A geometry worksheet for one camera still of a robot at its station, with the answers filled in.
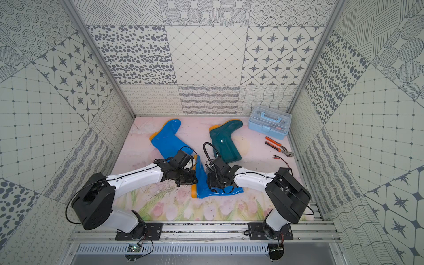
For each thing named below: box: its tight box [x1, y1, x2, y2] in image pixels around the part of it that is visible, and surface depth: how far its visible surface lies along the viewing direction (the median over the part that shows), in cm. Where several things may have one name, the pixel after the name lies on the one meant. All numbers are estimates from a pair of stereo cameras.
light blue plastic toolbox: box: [247, 105, 293, 141], surface depth 107 cm
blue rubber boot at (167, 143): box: [149, 118, 194, 162], surface depth 105 cm
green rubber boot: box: [208, 118, 243, 164], surface depth 107 cm
